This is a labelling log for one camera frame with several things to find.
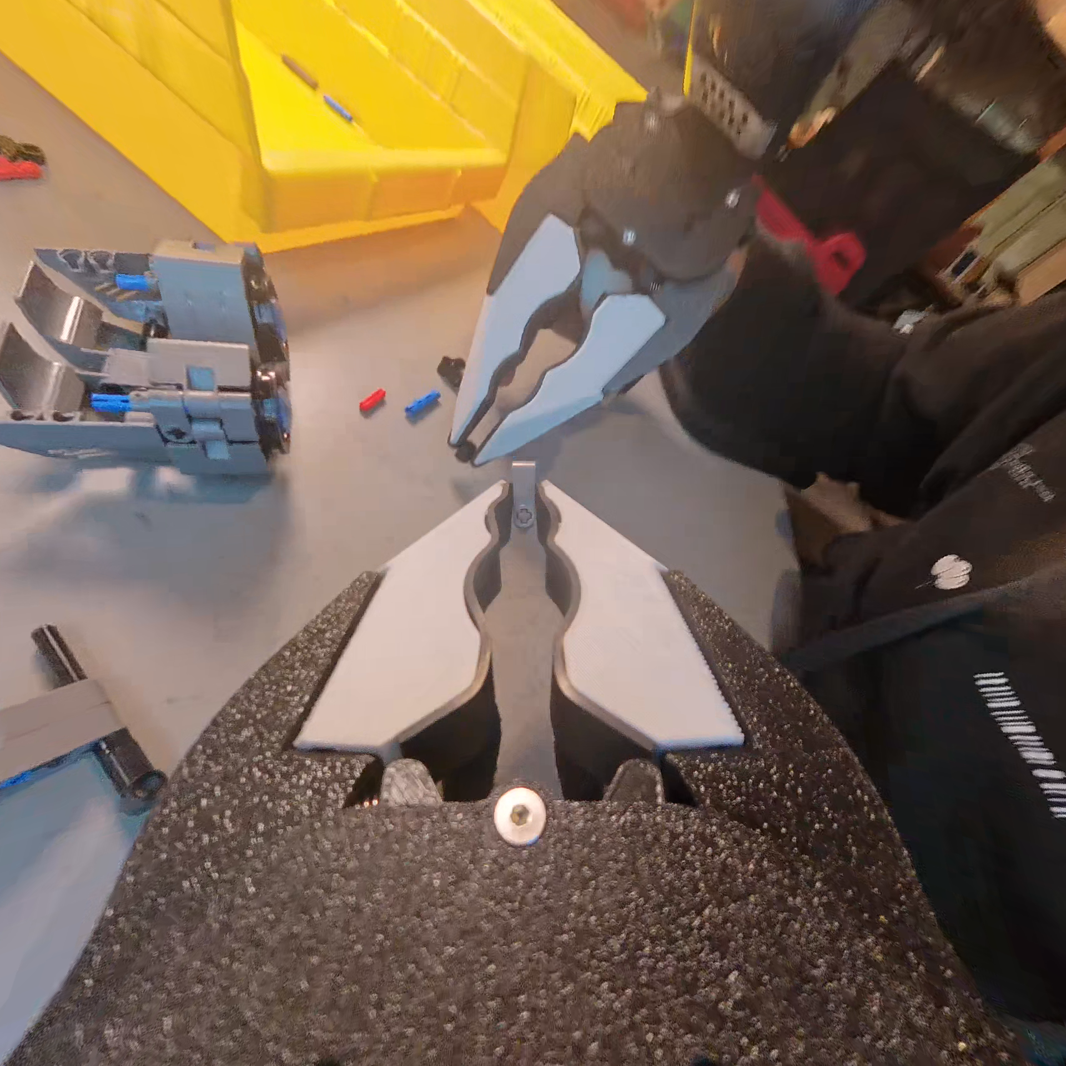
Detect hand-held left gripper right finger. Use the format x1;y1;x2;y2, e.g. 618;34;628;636
540;481;746;753

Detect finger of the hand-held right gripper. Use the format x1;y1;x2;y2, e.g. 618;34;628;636
473;293;669;467
448;214;582;452

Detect person's right forearm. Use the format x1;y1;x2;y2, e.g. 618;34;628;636
658;233;1066;492

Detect yellow storage bin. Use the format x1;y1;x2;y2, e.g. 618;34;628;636
333;0;649;230

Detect grey toy robot head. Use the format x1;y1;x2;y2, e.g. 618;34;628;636
0;240;293;477

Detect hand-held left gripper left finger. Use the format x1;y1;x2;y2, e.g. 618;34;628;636
294;481;511;755

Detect yellow bin with dividers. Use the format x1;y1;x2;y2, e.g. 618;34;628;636
0;0;517;251

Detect black pin connector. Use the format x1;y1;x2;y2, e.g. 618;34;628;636
32;625;168;813

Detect grey desk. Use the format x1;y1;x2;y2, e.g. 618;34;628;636
0;50;801;1050

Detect scattered small building pieces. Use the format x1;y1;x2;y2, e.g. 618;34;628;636
0;133;47;183

